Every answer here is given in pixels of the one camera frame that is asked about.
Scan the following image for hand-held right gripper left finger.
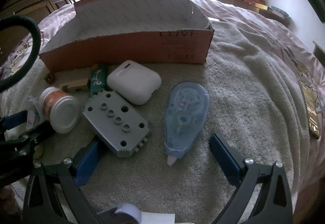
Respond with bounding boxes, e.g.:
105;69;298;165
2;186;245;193
23;138;107;224

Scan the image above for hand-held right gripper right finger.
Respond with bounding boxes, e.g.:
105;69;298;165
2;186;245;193
209;134;292;224

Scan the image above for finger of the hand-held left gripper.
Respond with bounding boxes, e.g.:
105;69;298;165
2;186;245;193
0;110;28;136
0;123;55;153

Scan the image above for white-lidded bottle orange label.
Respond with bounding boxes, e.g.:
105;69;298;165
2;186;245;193
39;87;82;134

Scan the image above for grey block with holes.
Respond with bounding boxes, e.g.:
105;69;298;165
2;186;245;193
82;91;152;158

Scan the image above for pale blue tape roll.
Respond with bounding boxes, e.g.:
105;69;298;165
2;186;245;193
98;203;141;224

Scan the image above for blue correction tape dispenser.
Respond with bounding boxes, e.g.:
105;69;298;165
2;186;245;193
164;81;210;167

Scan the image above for wooden block piece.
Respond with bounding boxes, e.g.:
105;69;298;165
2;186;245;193
61;77;90;93

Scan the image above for green printed box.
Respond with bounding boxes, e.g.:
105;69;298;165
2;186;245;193
89;64;108;99

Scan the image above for white earbuds case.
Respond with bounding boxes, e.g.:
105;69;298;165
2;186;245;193
107;60;162;106

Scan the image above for orange cardboard box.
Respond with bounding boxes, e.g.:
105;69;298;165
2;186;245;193
39;0;214;72

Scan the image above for white fluffy towel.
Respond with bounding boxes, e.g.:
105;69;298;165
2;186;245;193
0;20;315;224

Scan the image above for white paper sheet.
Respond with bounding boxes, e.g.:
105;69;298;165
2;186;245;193
140;211;176;224

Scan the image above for black smartphone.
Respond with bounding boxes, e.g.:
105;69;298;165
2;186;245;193
298;79;323;139

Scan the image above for pink printed duvet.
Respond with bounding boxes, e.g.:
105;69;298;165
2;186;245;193
0;0;325;189

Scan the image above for dark green book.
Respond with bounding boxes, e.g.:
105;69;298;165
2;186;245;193
270;6;290;18

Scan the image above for black braided cable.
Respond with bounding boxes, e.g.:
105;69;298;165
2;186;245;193
0;15;41;93

